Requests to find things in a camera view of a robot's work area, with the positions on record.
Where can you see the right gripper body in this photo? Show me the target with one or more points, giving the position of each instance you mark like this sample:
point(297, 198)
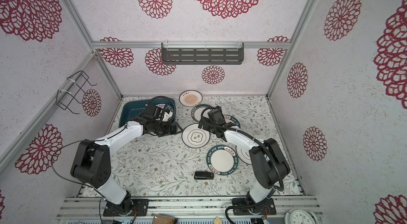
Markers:
point(208, 125)

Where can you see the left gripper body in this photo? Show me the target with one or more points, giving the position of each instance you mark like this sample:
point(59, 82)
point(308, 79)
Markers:
point(162, 128)

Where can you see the white plate cloud emblem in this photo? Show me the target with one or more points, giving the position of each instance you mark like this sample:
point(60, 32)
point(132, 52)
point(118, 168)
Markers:
point(194, 137)

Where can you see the green rim plate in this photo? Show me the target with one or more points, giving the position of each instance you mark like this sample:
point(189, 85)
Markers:
point(167, 112)
point(222, 160)
point(231, 119)
point(198, 110)

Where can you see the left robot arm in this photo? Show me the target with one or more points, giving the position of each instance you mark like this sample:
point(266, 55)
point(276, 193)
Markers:
point(92, 162)

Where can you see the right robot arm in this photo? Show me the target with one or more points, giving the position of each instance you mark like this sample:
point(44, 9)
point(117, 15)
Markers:
point(269, 164)

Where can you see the teal plastic bin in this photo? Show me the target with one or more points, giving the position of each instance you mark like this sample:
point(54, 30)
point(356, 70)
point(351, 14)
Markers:
point(134, 108)

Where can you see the orange sunburst plate at back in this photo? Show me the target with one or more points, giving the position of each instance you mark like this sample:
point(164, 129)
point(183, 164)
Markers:
point(190, 98)

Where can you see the black small device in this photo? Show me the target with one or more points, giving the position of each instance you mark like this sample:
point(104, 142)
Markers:
point(203, 175)

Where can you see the brown box front edge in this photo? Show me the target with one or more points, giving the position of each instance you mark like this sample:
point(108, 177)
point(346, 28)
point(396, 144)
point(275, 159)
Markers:
point(159, 219)

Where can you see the white analog clock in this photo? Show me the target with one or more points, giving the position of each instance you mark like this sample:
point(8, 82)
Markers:
point(298, 216)

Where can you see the grey wall shelf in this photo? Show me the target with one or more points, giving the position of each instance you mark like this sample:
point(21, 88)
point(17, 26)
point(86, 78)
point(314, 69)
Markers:
point(205, 54)

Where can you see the black wire wall rack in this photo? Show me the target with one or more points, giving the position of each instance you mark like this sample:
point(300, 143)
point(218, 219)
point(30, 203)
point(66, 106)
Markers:
point(76, 83)

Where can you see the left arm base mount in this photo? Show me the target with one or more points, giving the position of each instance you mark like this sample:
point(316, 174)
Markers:
point(129, 207)

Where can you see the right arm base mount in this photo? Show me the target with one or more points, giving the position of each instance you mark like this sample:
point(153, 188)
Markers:
point(245, 207)

